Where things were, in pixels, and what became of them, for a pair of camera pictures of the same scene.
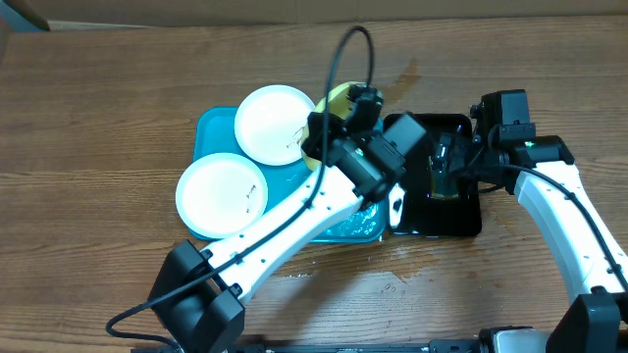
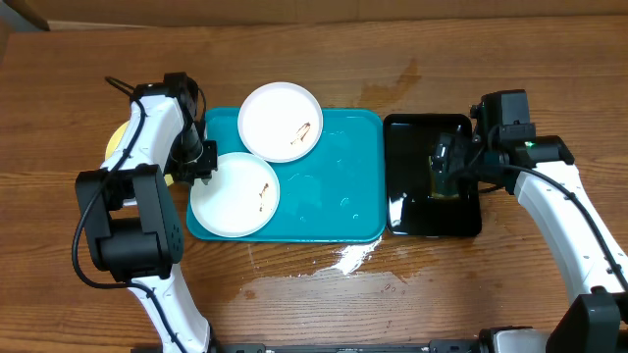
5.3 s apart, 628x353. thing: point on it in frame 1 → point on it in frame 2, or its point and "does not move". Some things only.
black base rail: [403, 347] does not move
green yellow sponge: [443, 183] does not move
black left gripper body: [315, 145] → [192, 159]
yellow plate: [338, 106] → [116, 139]
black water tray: [437, 216] does not move
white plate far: [270, 124] does not move
